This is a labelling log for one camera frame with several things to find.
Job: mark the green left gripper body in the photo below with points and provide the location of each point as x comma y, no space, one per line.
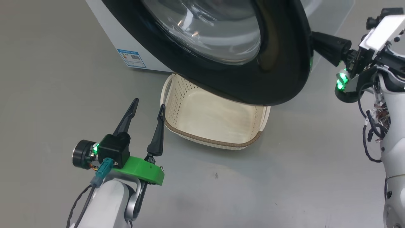
142,169

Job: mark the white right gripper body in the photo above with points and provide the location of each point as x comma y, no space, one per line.
383,31

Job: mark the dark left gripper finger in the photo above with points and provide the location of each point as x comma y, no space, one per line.
157,139
126,118

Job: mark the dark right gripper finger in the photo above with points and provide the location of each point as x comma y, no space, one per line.
332,47

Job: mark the black round glass washer door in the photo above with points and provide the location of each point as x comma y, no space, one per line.
278,63

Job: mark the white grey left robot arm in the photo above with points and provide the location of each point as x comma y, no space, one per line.
107,202

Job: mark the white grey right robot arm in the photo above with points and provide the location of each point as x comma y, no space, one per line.
395,142

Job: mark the cream perforated laundry basket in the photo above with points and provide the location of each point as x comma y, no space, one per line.
215,120

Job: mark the white front-load washing machine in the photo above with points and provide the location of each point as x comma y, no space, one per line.
107,28

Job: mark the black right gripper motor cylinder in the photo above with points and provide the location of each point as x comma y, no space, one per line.
346,95

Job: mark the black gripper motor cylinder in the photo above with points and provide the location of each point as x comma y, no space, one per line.
346,95
80,154

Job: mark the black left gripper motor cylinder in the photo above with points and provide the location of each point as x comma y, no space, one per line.
80,154

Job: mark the blue energy label sticker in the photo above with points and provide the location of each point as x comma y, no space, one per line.
132,58

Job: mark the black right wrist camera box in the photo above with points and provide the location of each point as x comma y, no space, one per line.
373,22

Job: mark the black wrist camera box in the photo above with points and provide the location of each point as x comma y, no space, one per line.
114,148
373,22

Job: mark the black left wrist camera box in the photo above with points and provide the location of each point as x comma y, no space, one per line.
114,148

